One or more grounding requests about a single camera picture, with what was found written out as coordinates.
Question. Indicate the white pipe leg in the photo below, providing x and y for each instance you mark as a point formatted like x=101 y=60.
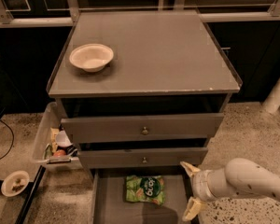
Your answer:
x=272 y=102

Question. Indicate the white bowl on floor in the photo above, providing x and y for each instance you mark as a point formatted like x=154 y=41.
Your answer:
x=15 y=183

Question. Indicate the grey top drawer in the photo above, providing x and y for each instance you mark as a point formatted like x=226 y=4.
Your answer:
x=141 y=128

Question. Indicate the white cup in bin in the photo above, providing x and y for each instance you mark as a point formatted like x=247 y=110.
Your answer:
x=62 y=139

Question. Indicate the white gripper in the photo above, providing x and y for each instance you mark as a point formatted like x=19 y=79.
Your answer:
x=200 y=184

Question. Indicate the clear plastic storage bin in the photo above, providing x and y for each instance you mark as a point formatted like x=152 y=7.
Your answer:
x=51 y=119

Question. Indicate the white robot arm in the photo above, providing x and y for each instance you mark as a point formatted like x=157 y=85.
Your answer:
x=238 y=179

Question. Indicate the grey drawer cabinet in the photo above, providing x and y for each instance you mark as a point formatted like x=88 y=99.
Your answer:
x=165 y=63

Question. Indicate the metal railing frame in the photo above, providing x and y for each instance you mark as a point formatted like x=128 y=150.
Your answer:
x=36 y=13

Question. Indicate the grey middle drawer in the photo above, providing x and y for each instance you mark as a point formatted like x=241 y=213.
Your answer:
x=125 y=158

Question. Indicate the white bowl on counter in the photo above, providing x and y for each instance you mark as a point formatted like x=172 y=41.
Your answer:
x=91 y=57

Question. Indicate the green rice chip bag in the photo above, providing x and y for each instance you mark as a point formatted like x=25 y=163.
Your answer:
x=145 y=189

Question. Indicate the red item in bin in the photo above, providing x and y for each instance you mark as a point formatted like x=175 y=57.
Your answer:
x=59 y=153

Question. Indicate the grey bottom drawer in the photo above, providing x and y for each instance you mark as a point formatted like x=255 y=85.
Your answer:
x=110 y=205

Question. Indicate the grey drawer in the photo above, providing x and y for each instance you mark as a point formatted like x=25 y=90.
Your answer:
x=125 y=158
x=110 y=205
x=141 y=128

